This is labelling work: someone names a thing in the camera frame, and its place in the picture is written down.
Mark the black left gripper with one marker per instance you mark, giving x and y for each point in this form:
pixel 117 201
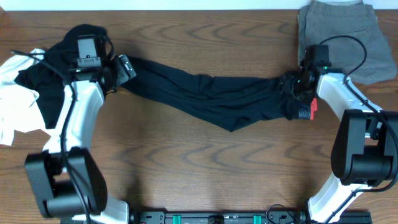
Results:
pixel 124 76

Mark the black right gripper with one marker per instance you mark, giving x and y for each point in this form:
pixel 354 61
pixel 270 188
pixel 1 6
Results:
pixel 305 97

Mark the black leggings with coral waistband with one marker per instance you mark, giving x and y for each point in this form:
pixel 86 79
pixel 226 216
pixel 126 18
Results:
pixel 228 102

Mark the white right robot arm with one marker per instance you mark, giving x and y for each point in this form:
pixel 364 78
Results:
pixel 364 154

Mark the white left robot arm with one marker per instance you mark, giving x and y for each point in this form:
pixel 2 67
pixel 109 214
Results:
pixel 66 182

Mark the grey folded trousers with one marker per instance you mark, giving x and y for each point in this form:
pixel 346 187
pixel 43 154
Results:
pixel 356 43

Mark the black garment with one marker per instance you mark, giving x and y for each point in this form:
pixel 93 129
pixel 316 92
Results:
pixel 46 82

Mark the white t-shirt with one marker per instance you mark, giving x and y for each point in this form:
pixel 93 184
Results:
pixel 19 109

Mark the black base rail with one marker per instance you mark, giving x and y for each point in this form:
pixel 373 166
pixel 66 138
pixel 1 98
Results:
pixel 277 216

